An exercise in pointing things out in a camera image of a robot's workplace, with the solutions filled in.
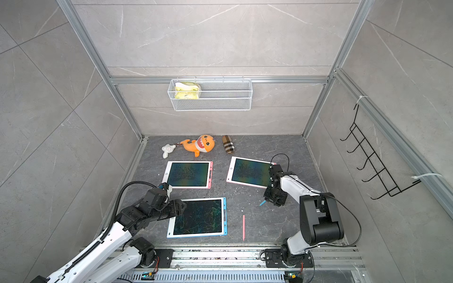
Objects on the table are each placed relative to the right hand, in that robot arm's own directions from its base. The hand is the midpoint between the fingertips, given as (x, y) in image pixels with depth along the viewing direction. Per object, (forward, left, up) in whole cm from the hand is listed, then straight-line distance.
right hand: (271, 200), depth 90 cm
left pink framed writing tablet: (+17, +45, 0) cm, 48 cm away
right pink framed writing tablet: (+18, +10, -1) cm, 21 cm away
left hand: (-6, +43, +10) cm, 44 cm away
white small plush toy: (+33, +61, +4) cm, 69 cm away
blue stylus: (-1, +4, -1) cm, 5 cm away
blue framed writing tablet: (-8, +36, 0) cm, 37 cm away
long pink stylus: (-13, +15, 0) cm, 20 cm away
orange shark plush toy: (+35, +36, +7) cm, 51 cm away
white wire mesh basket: (+53, +29, +29) cm, 67 cm away
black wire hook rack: (-6, -34, +30) cm, 46 cm away
